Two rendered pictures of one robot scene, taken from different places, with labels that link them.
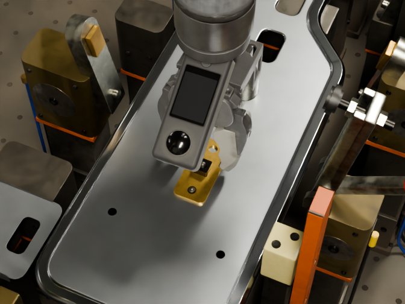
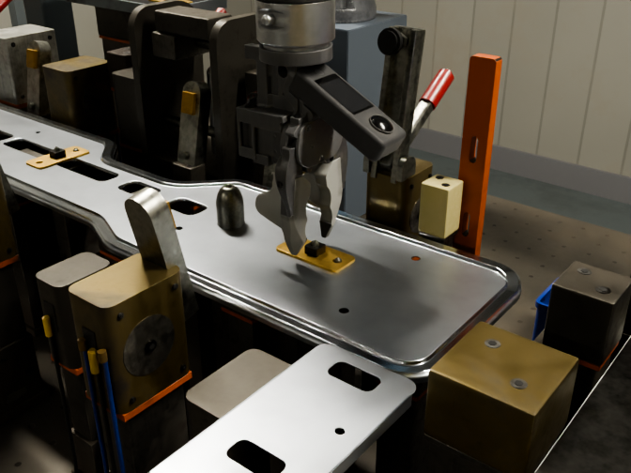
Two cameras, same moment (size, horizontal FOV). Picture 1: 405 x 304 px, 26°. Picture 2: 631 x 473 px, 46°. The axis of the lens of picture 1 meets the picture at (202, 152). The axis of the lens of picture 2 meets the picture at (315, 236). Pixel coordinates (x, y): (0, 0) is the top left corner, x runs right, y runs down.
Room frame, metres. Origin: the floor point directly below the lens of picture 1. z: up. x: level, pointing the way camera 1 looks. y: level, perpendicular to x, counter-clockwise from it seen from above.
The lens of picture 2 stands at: (0.36, 0.68, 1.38)
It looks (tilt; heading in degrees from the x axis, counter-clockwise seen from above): 27 degrees down; 284
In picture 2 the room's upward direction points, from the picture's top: straight up
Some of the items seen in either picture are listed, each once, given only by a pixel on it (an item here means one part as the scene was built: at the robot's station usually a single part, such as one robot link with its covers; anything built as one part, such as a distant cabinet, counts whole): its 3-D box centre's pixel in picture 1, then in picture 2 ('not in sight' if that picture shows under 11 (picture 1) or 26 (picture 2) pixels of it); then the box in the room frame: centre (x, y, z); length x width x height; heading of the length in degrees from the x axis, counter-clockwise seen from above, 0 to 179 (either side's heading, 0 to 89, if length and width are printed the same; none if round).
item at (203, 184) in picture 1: (202, 167); (315, 250); (0.53, 0.00, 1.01); 0.08 x 0.04 x 0.01; 156
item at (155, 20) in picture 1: (140, 79); (82, 385); (0.78, 0.09, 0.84); 0.10 x 0.05 x 0.29; 66
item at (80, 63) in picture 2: not in sight; (99, 169); (1.03, -0.41, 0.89); 0.12 x 0.08 x 0.38; 66
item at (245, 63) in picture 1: (215, 61); (291, 104); (0.56, -0.01, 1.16); 0.09 x 0.08 x 0.12; 156
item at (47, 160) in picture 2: not in sight; (57, 154); (0.96, -0.19, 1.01); 0.08 x 0.04 x 0.01; 66
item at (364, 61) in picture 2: not in sight; (336, 112); (0.69, -0.80, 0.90); 0.20 x 0.20 x 0.40; 65
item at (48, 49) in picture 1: (70, 134); (134, 435); (0.67, 0.18, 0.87); 0.12 x 0.07 x 0.35; 66
